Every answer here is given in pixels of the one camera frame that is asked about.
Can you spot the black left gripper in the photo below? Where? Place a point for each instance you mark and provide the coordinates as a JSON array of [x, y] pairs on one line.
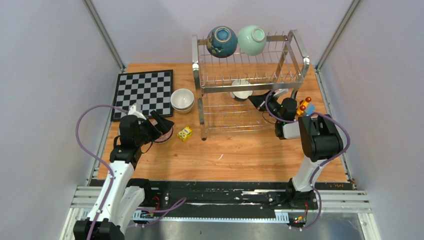
[[163, 125]]

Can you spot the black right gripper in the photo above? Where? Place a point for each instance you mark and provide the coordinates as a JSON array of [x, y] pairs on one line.
[[259, 101]]

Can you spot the cream bowl green leaf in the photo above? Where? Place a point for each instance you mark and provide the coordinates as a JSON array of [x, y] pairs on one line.
[[183, 110]]

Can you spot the plain cream bowl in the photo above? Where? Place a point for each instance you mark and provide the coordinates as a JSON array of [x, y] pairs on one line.
[[182, 99]]

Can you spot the steel two-tier dish rack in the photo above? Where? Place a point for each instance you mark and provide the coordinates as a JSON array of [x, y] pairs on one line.
[[283, 64]]

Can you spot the dark blue glazed bowl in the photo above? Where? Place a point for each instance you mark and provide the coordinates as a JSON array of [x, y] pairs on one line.
[[221, 42]]

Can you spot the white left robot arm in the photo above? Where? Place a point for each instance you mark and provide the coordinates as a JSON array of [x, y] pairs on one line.
[[120, 195]]

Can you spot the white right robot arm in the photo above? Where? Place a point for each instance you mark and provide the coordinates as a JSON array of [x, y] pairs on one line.
[[319, 136]]

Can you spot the yellow green toy block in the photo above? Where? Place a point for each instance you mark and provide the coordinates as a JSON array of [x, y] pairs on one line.
[[185, 133]]

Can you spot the black white chessboard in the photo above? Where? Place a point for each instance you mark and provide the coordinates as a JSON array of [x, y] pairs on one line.
[[151, 90]]

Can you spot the orange blue toy car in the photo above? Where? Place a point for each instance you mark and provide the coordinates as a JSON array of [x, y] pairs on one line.
[[306, 107]]

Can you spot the mint green glazed bowl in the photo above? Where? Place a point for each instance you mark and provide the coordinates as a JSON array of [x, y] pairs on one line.
[[252, 40]]

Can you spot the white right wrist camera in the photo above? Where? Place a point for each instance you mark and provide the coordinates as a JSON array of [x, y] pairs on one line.
[[280, 92]]

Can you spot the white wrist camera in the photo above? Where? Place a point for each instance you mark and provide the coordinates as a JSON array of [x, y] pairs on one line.
[[136, 110], [280, 92]]

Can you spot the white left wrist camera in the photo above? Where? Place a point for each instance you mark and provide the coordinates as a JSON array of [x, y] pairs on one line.
[[136, 110]]

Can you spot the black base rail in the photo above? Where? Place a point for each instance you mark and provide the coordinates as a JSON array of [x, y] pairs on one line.
[[215, 199]]

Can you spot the aluminium left frame post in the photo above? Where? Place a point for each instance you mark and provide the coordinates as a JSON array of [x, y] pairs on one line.
[[104, 34]]

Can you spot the aluminium frame post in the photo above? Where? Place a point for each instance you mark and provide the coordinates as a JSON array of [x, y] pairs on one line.
[[352, 8], [104, 34]]

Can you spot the aluminium right frame post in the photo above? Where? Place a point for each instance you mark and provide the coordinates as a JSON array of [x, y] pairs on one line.
[[352, 8]]

